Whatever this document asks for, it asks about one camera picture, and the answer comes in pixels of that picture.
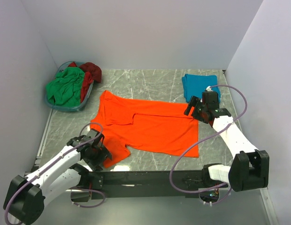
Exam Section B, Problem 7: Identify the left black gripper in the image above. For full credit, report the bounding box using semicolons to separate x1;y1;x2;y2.
84;142;112;171

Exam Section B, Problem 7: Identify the orange t shirt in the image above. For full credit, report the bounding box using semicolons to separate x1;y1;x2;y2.
91;90;199;168

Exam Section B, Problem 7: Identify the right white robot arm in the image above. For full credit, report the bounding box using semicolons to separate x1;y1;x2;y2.
184;91;269;192

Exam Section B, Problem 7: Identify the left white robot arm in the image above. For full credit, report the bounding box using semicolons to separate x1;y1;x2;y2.
3;129;112;225

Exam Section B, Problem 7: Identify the folded blue t shirt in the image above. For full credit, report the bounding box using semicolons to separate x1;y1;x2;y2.
182;74;218;103

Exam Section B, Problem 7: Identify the blue plastic basket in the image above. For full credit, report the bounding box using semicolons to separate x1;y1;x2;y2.
44;61;93;112

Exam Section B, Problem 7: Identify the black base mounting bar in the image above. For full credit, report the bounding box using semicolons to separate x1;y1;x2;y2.
70;170;221;203

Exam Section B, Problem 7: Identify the green t shirt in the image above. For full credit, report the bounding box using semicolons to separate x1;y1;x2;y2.
46;67;85;107

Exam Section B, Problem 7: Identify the dark red t shirt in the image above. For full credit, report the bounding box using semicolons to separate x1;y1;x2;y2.
68;62;102;103

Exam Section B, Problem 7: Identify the aluminium frame rail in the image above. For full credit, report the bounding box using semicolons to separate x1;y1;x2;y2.
35;187;278;225

